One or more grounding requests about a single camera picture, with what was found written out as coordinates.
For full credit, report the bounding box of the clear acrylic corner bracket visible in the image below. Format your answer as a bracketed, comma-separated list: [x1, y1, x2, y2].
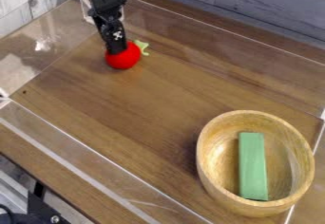
[80, 0, 124, 26]

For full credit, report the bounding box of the black clamp with cable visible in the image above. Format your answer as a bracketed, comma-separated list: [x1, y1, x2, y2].
[0, 193, 71, 224]

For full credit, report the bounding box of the clear acrylic back wall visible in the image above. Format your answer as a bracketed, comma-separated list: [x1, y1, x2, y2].
[123, 0, 325, 119]

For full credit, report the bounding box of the wooden bowl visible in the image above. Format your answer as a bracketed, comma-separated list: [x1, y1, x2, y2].
[195, 110, 314, 218]

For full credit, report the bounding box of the clear acrylic left wall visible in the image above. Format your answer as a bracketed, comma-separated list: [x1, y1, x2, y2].
[0, 0, 95, 98]

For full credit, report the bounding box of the clear acrylic wall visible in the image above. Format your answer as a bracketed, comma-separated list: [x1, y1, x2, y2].
[123, 0, 325, 119]
[0, 0, 95, 98]
[0, 98, 212, 224]

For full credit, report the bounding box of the red plush tomato toy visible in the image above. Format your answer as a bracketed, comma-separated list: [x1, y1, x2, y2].
[105, 40, 150, 69]

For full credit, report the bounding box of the clear acrylic front wall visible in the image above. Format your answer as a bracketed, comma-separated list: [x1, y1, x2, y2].
[0, 98, 212, 224]

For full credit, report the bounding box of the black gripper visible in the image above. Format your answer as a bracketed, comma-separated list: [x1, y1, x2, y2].
[88, 0, 127, 55]

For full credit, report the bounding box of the green rectangular block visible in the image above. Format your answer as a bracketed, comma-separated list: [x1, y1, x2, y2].
[238, 132, 267, 201]

